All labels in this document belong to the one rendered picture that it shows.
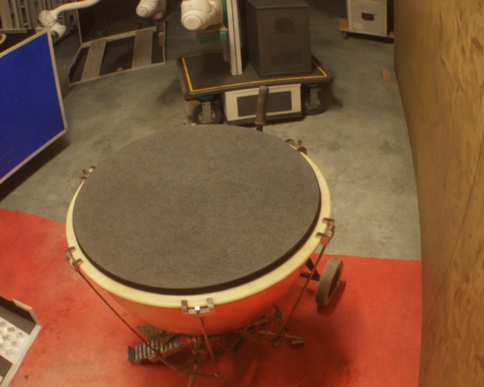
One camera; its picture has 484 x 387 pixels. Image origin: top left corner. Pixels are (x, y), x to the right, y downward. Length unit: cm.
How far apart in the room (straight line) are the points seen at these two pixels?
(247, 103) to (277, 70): 28
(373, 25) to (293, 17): 193
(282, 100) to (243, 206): 184
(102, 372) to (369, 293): 118
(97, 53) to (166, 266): 382
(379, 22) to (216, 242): 381
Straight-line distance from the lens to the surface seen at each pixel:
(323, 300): 190
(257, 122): 155
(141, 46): 461
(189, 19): 248
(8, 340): 215
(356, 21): 468
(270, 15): 283
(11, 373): 207
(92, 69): 449
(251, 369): 182
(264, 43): 288
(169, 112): 336
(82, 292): 221
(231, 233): 113
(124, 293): 108
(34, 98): 292
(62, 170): 307
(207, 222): 117
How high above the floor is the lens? 157
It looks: 39 degrees down
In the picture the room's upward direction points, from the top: 5 degrees counter-clockwise
